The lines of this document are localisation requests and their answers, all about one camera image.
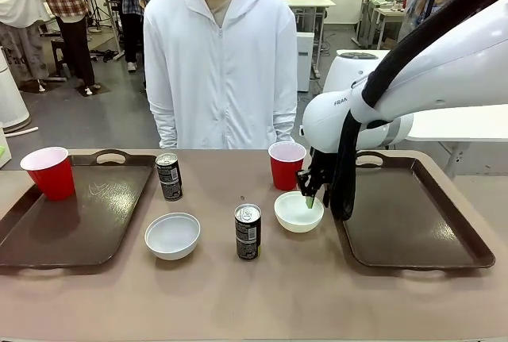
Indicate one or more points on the white tube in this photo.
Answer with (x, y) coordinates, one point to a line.
(20, 130)

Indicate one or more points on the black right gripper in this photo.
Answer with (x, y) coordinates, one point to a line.
(323, 167)

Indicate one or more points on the white cylindrical air purifier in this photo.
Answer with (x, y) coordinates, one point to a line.
(12, 96)

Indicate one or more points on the white workbench with items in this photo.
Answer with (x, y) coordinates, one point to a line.
(387, 12)

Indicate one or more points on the person in white hoodie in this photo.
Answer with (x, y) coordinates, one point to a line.
(222, 80)

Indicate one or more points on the person's right forearm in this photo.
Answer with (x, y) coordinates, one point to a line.
(164, 127)

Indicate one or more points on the black beverage can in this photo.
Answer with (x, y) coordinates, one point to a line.
(247, 235)
(169, 179)

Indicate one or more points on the black stool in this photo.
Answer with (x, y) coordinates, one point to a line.
(59, 46)

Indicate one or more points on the white desk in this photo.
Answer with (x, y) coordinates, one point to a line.
(309, 2)

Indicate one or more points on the white side table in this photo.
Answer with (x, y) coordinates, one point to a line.
(456, 124)

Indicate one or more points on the white and green box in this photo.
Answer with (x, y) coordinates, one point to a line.
(3, 151)

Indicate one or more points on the person's left forearm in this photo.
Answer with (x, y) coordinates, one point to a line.
(285, 127)

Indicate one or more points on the brown plastic serving tray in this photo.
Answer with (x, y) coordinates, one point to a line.
(409, 219)
(79, 219)

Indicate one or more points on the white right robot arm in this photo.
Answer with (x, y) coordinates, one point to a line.
(436, 64)

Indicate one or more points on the white ceramic bowl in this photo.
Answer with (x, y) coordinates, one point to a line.
(172, 237)
(293, 215)

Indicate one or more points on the white cabinet box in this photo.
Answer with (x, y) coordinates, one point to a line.
(303, 64)

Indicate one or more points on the red plastic cup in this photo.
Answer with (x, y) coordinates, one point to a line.
(49, 179)
(282, 171)

